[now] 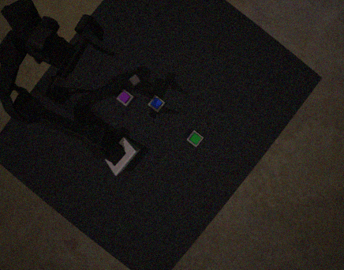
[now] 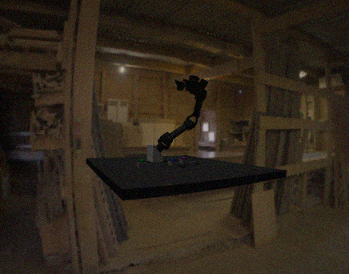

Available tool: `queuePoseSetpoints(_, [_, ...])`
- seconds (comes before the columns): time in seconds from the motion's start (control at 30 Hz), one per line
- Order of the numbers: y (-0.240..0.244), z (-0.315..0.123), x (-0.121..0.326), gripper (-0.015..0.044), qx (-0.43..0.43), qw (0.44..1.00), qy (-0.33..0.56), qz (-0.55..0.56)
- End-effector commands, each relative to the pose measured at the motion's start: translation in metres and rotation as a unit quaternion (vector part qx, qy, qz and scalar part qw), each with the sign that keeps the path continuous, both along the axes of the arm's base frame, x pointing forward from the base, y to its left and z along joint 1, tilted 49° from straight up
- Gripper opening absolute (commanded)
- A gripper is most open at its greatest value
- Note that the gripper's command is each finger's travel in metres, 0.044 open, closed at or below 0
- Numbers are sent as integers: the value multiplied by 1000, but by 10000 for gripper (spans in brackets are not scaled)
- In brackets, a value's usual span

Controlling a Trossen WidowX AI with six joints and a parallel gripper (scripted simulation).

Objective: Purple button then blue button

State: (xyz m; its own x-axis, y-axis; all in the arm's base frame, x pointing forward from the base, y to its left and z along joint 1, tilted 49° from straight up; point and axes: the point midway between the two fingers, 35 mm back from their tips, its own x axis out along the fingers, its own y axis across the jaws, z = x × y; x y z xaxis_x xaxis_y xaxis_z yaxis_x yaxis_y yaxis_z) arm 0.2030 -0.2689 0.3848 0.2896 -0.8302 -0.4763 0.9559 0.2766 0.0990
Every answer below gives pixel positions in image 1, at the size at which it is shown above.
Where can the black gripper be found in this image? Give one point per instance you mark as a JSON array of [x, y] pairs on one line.
[[66, 56]]

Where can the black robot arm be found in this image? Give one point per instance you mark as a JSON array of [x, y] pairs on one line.
[[37, 37]]

